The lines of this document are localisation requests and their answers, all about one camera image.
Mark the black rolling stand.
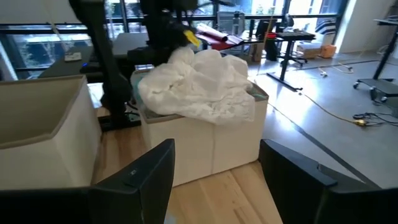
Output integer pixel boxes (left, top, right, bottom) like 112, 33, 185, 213
353, 18, 398, 103

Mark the black cylinder with red top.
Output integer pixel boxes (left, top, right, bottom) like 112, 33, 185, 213
265, 32, 280, 62

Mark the orange box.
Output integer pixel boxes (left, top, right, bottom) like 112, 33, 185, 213
319, 44, 338, 59

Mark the white garment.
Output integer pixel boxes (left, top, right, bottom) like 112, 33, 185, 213
137, 45, 256, 126

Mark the black pedestal desk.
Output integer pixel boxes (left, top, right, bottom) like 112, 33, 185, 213
266, 29, 317, 93

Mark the yellow label strip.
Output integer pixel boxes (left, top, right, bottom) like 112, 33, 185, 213
182, 29, 201, 48

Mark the black white striped cloth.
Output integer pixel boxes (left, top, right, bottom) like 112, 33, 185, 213
315, 19, 337, 35

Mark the yellow floor cable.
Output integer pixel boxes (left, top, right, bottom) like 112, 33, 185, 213
300, 91, 368, 127

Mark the black floor cable bundle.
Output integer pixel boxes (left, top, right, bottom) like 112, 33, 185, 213
352, 111, 398, 128

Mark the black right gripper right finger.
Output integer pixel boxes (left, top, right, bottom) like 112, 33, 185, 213
259, 139, 398, 224

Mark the small white device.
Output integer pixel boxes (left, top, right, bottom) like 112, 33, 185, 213
63, 52, 83, 62

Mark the grey desk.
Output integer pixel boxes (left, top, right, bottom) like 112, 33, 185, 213
39, 32, 150, 78

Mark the white fabric storage bin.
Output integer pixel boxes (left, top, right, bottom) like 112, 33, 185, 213
0, 74, 103, 191
130, 67, 269, 187

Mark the beige cardboard box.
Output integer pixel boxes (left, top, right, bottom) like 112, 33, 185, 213
296, 42, 323, 59

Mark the black window frame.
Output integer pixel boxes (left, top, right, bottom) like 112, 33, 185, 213
0, 0, 349, 82

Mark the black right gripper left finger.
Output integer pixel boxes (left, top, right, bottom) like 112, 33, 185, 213
0, 139, 176, 224

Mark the pale green garment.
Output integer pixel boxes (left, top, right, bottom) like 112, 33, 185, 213
130, 70, 269, 121

